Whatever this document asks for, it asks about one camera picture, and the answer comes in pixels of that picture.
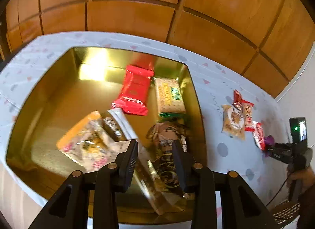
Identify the red sesame bar packet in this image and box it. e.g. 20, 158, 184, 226
240, 98, 254, 132

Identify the purple snack packet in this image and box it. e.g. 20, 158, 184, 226
264, 135, 275, 158

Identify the long white gold snack packet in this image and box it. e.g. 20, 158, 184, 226
101, 109, 185, 216

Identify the black gold snack packet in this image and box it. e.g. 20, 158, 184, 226
148, 143, 188, 195

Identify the person's right forearm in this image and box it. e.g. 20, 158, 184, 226
296, 190, 315, 229

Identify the black cable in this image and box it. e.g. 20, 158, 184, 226
267, 180, 291, 211

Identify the red white wafer packet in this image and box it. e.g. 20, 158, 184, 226
252, 122, 267, 151

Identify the red patterned snack packet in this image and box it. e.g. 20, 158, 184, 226
233, 89, 245, 110

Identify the gold tin box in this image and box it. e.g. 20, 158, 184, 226
5, 45, 208, 224

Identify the red square snack packet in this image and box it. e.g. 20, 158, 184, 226
111, 65, 155, 116

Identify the green-edged cracker packet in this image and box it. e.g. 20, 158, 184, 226
154, 78, 187, 119

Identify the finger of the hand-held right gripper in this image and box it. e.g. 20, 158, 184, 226
265, 143, 277, 159

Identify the person's right hand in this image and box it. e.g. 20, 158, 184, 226
287, 166, 315, 191

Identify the brown white snack packet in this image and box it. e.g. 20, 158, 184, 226
146, 121, 189, 151

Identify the wicker chair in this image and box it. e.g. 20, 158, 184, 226
272, 201, 302, 225

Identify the clear yellow pastry packet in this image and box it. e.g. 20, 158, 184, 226
57, 111, 128, 173

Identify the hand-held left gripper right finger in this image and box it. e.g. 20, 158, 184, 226
171, 139, 281, 229

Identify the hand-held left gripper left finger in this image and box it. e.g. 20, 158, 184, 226
28, 139, 139, 229

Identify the tan round-label snack packet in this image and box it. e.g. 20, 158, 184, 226
221, 105, 246, 141

